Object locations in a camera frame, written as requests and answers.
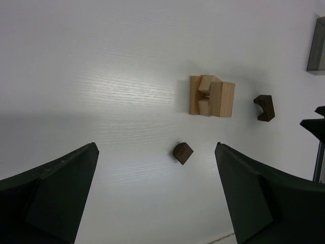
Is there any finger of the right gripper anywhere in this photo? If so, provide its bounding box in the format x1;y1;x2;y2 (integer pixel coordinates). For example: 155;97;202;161
300;106;325;142

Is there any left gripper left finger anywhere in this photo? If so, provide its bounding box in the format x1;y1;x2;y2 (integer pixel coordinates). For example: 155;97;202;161
1;142;99;243

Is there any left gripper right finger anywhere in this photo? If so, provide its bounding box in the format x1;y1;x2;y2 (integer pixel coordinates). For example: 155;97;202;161
215;142;324;243

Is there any dark wood arch block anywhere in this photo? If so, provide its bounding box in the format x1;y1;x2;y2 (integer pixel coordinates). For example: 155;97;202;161
253;95;275;122

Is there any smoky transparent plastic bin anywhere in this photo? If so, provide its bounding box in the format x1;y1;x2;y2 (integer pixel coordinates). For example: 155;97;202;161
306;17;324;75

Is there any dark wood small block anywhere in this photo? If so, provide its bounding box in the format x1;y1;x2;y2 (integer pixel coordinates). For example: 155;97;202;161
172;142;193;165

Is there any light wood hexagonal block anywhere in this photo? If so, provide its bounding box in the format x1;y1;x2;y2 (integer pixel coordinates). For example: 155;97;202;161
209;82;235;117

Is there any light wood small cube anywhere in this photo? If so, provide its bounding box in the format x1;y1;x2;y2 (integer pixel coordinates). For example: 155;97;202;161
198;75;214;95

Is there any long light wood block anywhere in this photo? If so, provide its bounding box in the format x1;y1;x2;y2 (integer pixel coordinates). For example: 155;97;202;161
189;76;205;115

